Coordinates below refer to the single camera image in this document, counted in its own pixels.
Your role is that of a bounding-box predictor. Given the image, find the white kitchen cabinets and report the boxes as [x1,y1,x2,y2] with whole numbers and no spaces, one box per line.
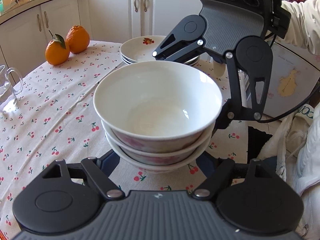
[1,0,202,75]

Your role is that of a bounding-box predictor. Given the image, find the glass water mug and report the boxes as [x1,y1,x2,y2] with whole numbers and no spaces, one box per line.
[1,65,23,114]

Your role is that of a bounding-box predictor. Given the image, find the white floral bowl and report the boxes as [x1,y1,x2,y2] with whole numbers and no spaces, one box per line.
[101,122,214,157]
[105,132,210,173]

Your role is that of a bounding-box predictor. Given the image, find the fruit plate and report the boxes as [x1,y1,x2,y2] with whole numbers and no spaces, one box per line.
[119,35,201,65]
[121,56,200,66]
[121,54,156,63]

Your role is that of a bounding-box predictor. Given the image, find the bumpy orange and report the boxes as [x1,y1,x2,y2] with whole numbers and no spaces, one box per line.
[65,25,90,54]

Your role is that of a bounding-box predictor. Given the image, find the orange with leaf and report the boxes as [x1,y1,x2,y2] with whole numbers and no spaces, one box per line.
[45,31,70,66]

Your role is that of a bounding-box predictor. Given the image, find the cherry print tablecloth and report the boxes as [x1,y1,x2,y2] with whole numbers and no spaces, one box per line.
[0,39,273,240]

